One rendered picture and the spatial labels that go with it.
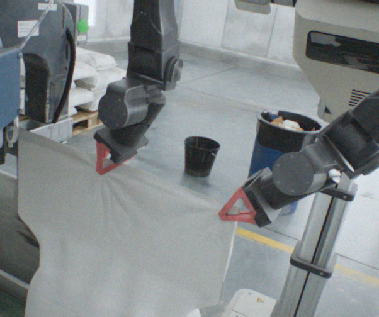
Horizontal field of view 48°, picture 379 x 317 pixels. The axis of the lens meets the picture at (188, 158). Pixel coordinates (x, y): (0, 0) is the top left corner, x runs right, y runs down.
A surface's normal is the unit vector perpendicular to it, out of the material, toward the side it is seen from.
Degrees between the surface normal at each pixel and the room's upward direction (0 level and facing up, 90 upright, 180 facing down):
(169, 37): 94
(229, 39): 90
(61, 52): 90
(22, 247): 90
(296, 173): 77
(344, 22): 40
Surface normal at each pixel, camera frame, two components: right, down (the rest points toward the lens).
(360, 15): -0.15, -0.52
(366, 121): -0.76, 0.23
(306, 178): -0.56, 0.00
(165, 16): 0.84, 0.26
